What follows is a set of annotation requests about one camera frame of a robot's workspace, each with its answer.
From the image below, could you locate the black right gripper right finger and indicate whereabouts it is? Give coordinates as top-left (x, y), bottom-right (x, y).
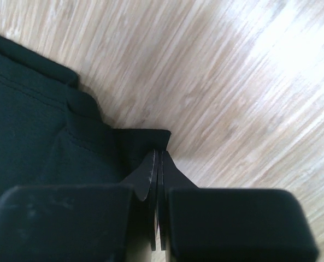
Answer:
top-left (157, 151), bottom-right (319, 261)

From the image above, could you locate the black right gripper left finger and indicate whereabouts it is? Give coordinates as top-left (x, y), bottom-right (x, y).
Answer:
top-left (0, 151), bottom-right (158, 261)

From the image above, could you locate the black tank top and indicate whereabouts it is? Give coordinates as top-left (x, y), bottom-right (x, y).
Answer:
top-left (0, 36), bottom-right (170, 196)

